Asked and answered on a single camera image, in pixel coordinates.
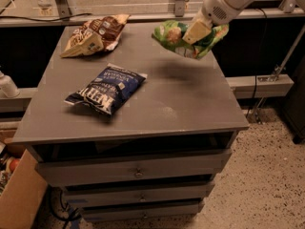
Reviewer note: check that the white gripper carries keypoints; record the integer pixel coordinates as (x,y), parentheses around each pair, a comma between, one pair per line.
(214,10)

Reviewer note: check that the green rice chip bag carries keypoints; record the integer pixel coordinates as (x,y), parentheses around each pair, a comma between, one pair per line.
(169,35)

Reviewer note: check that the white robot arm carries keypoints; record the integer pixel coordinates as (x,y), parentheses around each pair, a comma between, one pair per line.
(217,12)

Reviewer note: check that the brown chip bag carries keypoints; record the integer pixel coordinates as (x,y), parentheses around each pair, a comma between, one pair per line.
(97,35)

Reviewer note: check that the blue kettle chip bag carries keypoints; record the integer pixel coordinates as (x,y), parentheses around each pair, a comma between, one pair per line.
(109,91)

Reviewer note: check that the top grey drawer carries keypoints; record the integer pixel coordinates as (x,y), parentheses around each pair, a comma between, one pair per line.
(128,168)

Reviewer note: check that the grey drawer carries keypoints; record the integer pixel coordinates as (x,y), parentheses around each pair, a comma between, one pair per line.
(139,194)
(143,212)
(128,168)

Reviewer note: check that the grey drawer cabinet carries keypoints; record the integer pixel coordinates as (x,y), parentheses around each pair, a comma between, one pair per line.
(184,106)

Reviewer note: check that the middle grey drawer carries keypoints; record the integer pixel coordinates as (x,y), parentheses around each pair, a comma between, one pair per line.
(139,194)

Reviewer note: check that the bottom grey drawer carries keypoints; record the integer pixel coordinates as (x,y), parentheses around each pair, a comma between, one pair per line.
(143,212)

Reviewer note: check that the white pipe fitting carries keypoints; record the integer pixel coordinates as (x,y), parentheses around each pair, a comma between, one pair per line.
(7,86)

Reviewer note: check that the red round object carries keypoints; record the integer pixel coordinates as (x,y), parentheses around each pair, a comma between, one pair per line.
(13,165)

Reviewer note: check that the cardboard box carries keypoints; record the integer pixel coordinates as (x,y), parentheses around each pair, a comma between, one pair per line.
(21,199)

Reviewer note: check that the metal railing frame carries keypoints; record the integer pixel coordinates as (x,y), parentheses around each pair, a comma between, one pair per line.
(18,13)

